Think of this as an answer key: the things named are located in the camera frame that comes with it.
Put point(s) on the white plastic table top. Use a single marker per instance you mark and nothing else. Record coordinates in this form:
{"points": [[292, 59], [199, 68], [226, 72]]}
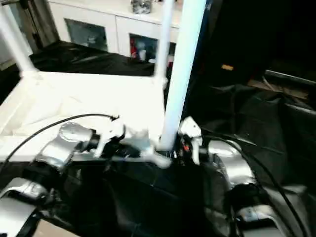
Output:
{"points": [[74, 103]]}

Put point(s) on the white plastic table leg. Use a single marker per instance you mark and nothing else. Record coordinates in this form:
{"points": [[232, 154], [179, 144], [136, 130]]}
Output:
{"points": [[163, 39], [185, 64], [15, 39]]}

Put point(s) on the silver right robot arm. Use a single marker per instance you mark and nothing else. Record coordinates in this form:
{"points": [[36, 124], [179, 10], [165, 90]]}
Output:
{"points": [[237, 168]]}

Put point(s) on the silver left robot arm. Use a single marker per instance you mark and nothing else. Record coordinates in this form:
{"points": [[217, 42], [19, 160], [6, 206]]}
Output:
{"points": [[59, 148]]}

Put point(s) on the black plastic mat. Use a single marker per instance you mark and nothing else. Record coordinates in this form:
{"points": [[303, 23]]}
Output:
{"points": [[261, 128]]}

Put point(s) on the small yellow label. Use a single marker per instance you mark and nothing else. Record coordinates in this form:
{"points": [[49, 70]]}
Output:
{"points": [[227, 67]]}

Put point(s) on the red bottle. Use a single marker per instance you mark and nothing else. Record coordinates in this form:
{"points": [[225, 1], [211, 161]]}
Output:
{"points": [[133, 47]]}

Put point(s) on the white glass-door cabinet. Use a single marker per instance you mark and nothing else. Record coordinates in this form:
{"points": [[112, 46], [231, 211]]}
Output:
{"points": [[98, 19]]}

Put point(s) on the small grey container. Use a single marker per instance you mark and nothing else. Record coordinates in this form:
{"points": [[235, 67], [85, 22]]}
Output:
{"points": [[141, 6]]}

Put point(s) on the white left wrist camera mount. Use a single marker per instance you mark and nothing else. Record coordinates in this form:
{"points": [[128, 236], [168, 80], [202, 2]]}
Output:
{"points": [[111, 133]]}

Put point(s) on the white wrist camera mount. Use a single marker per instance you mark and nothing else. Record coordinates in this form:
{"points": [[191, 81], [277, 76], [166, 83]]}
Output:
{"points": [[111, 133], [190, 129]]}

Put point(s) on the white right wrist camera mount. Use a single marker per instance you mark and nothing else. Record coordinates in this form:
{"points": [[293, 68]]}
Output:
{"points": [[190, 129]]}

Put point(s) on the dark metal rail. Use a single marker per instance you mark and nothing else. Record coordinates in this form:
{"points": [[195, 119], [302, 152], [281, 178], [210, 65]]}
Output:
{"points": [[291, 79]]}

